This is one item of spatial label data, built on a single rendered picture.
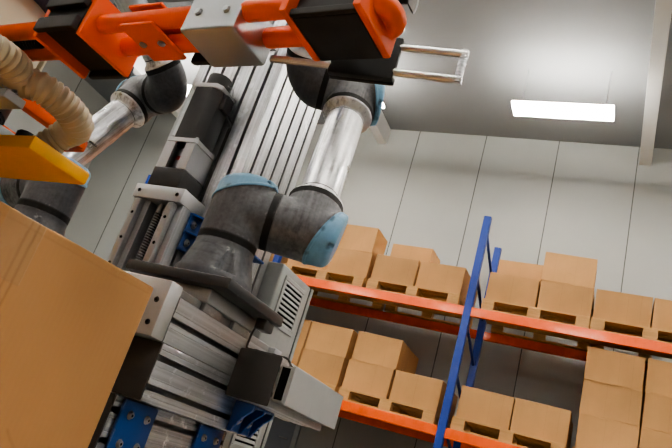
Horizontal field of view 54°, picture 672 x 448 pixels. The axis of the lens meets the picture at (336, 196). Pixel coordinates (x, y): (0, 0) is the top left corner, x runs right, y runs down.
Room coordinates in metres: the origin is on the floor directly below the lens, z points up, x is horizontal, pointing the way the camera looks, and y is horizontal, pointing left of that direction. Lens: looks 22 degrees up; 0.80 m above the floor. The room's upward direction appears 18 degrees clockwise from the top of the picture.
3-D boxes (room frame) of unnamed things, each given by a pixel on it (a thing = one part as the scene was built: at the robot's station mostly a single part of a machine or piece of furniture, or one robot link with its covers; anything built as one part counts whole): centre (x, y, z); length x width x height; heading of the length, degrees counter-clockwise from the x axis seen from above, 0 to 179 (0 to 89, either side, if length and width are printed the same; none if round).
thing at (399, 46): (0.59, 0.06, 1.18); 0.31 x 0.03 x 0.05; 70
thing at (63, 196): (1.45, 0.62, 1.20); 0.13 x 0.12 x 0.14; 47
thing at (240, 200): (1.22, 0.16, 1.20); 0.13 x 0.12 x 0.14; 89
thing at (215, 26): (0.58, 0.16, 1.17); 0.07 x 0.07 x 0.04; 58
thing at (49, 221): (1.45, 0.61, 1.09); 0.15 x 0.15 x 0.10
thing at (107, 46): (0.69, 0.34, 1.18); 0.10 x 0.08 x 0.06; 148
